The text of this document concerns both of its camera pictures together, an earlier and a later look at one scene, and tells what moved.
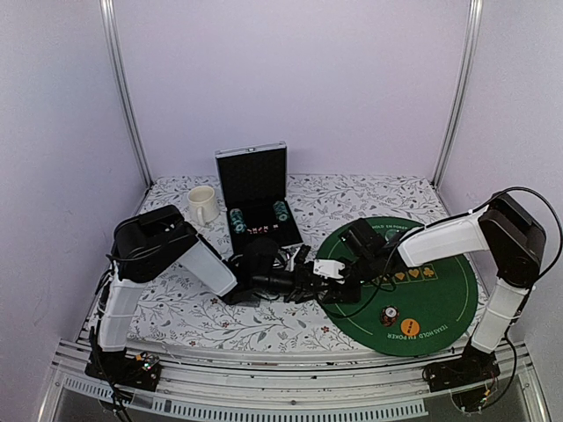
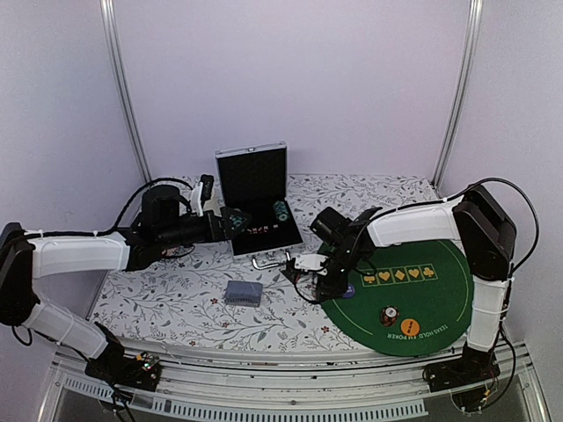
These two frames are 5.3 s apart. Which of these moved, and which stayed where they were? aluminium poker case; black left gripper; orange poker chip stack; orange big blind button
Moved: black left gripper
Stayed: aluminium poker case; orange big blind button; orange poker chip stack
